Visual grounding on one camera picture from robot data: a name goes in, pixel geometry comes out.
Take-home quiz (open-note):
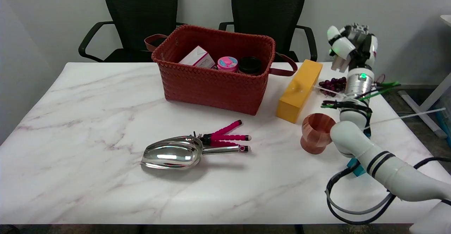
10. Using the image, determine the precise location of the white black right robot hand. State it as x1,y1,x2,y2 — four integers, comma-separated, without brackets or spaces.
327,23,378,71

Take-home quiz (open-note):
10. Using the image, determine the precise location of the yellow rectangular block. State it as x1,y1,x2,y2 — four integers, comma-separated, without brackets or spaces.
276,59,323,124

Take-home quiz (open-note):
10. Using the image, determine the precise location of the brown woven storage basket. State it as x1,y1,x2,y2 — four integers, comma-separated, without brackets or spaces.
144,24,298,116

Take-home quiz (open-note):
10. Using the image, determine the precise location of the purple grape bunch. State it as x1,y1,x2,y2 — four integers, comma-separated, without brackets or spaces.
318,77,348,98

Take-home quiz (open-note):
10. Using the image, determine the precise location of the black mesh office chair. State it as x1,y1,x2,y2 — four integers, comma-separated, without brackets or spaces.
78,0,187,63
218,0,318,63

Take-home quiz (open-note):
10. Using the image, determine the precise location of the copper coloured cup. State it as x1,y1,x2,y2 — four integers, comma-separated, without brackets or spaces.
300,113,337,155

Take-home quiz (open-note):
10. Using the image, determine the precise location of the white side desk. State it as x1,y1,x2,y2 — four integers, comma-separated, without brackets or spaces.
398,14,451,139

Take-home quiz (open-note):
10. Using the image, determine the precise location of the long white zip tie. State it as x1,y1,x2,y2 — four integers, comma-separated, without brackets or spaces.
365,108,446,127

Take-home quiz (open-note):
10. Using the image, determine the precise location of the black lidded jar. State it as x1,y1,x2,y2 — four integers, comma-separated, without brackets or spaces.
238,56,263,76

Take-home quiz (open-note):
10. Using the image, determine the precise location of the blue bin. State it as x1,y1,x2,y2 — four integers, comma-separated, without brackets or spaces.
434,86,451,147

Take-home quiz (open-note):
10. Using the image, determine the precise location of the teal small object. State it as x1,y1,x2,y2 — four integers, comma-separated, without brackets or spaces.
346,158,367,177

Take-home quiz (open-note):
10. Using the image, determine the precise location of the pink lidded jar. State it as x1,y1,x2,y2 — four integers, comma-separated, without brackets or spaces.
217,56,239,73

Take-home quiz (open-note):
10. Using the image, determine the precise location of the white pink carton box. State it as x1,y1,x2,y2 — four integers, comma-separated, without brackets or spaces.
178,45,216,69

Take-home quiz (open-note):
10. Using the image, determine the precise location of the pink flexible mini tripod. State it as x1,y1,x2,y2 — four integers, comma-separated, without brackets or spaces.
192,120,252,153

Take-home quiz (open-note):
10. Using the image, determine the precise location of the shiny metal scoop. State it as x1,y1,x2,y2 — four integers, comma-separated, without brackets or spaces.
140,136,248,170

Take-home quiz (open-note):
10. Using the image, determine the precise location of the green robot cable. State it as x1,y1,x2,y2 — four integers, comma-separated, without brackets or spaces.
321,81,401,108

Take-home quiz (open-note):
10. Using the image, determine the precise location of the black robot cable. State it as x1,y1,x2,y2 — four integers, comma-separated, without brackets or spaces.
325,156,451,225

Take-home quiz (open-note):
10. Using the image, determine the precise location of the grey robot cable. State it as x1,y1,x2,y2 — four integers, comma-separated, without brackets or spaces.
328,171,397,216

